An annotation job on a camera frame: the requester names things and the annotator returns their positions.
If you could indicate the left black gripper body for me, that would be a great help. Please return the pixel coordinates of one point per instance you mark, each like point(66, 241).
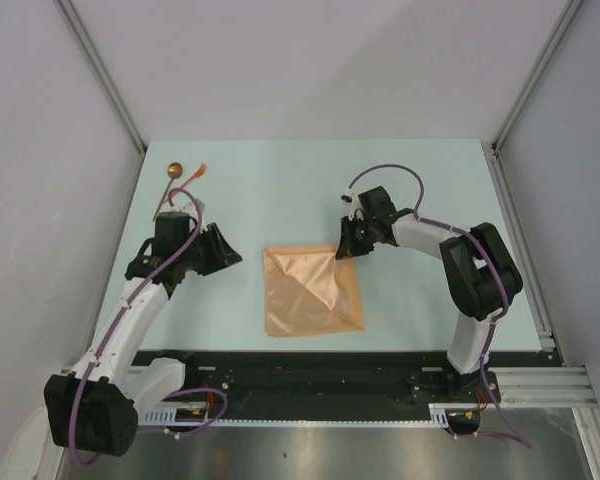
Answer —
point(189, 258)

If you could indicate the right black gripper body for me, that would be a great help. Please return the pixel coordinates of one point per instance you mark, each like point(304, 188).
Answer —
point(373, 237)

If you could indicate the orange cloth napkin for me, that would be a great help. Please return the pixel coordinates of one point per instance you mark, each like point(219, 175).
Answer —
point(308, 292)

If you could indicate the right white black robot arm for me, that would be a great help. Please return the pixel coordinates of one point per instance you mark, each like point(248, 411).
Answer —
point(482, 277)

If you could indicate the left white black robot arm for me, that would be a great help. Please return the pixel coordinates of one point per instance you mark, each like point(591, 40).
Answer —
point(96, 407)

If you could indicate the copper spoon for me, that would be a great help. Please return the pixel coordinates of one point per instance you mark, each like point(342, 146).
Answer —
point(174, 171)

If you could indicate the orange plastic fork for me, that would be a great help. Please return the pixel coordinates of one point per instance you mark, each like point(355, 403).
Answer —
point(185, 183)

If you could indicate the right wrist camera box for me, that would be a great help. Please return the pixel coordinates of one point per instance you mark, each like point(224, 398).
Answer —
point(355, 209)

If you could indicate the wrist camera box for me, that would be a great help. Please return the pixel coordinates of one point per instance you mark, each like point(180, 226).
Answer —
point(192, 208)
point(355, 209)

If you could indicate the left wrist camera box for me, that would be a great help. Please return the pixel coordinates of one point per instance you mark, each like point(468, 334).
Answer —
point(192, 208)

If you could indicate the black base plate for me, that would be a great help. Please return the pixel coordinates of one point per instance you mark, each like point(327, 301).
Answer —
point(330, 387)

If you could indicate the slotted cable duct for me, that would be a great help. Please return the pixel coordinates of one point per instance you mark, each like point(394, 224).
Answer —
point(188, 418)

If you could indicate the left aluminium frame post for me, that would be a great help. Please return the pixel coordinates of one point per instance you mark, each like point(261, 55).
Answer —
point(90, 52)

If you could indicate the aluminium frame post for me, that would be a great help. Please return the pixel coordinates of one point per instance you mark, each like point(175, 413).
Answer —
point(90, 52)
point(558, 35)

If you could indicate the right aluminium frame post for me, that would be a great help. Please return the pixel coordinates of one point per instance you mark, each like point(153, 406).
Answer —
point(558, 35)

